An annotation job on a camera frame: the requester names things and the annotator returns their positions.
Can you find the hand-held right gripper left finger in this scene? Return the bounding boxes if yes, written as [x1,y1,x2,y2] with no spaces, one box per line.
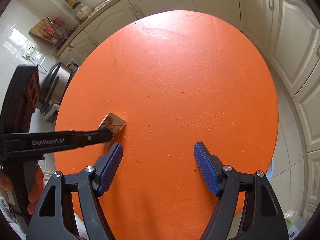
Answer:
[26,142,123,240]

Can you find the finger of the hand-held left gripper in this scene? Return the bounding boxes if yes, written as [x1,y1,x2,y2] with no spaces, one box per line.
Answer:
[75,125,114,148]

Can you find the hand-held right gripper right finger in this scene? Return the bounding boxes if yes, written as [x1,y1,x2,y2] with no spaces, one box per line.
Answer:
[194,141,285,240]

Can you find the small printed carton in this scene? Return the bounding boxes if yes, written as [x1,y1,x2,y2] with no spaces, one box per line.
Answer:
[99,112,127,146]

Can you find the person's left hand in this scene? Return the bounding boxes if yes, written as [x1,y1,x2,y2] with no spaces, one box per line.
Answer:
[0,166,45,214]

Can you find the white stool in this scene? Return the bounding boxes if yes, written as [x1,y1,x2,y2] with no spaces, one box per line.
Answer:
[42,103,61,126]

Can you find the steel rice cooker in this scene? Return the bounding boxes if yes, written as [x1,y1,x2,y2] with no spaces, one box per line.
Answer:
[37,59,80,114]

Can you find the wooden cutting board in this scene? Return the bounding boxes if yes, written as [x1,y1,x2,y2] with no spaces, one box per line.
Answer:
[28,17,62,42]

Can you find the round orange table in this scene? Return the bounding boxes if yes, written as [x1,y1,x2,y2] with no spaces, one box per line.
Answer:
[54,10,279,240]

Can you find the green white package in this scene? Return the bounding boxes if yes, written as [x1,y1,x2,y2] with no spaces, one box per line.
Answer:
[283,208,307,240]

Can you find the cream lower cabinets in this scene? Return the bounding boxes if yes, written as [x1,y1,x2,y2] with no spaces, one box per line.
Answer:
[52,0,320,221]

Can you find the white wall socket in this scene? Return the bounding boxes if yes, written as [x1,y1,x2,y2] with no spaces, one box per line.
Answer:
[22,44,37,59]

